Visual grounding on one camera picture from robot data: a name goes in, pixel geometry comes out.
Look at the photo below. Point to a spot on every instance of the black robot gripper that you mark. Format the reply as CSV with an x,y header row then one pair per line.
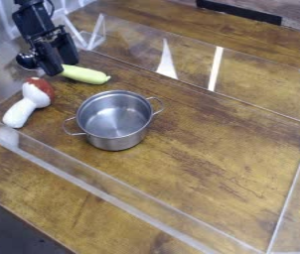
x,y
42,34

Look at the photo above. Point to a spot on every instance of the plush red white mushroom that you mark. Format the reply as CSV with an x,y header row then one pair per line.
x,y
38,96

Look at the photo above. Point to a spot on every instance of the small stainless steel pot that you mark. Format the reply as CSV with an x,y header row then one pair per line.
x,y
115,119

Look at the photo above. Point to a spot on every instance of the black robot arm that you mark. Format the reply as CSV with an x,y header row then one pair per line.
x,y
52,43

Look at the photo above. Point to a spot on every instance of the black bar in background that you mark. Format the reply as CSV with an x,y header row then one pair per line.
x,y
241,12

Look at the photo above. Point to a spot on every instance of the clear acrylic enclosure wall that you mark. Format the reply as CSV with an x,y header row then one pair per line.
x,y
211,185

